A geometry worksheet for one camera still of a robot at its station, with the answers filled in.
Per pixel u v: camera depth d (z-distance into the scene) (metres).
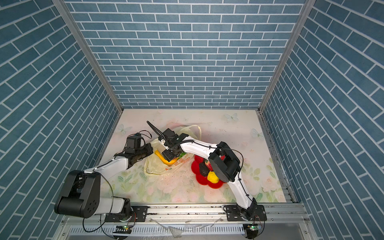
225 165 0.53
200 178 0.83
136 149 0.71
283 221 0.72
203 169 0.84
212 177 0.80
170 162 0.83
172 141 0.71
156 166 0.86
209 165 0.82
